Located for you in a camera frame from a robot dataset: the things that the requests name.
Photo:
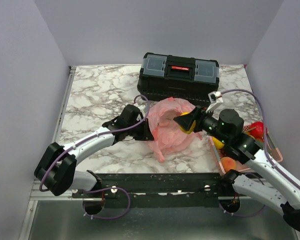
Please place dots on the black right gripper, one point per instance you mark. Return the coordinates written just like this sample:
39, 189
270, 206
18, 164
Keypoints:
185, 121

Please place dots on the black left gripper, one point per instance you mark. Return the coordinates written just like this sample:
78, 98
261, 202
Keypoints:
146, 134

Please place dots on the yellow fake lemon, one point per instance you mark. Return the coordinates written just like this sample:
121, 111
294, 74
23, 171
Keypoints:
188, 123
217, 143

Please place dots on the pink plastic bag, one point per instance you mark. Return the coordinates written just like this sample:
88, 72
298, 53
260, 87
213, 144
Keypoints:
168, 137

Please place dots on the orange fake peach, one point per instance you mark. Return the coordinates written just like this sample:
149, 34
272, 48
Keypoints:
228, 163

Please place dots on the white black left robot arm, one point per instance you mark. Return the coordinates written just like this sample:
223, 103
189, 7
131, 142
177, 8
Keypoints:
57, 169

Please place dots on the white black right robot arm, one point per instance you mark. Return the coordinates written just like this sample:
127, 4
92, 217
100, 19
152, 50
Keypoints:
283, 196

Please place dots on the red fake apple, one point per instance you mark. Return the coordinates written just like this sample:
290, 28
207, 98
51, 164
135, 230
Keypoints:
256, 130

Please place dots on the pink plastic basket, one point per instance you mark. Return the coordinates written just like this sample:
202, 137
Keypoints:
242, 150

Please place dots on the black toolbox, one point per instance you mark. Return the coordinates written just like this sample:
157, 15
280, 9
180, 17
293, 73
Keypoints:
163, 76

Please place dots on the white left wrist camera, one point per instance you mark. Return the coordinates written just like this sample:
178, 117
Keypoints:
142, 109

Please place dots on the black mounting rail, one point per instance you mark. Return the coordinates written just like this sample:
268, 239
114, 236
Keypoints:
159, 190

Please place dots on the silver aluminium frame rail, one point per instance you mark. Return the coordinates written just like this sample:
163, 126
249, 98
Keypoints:
41, 192

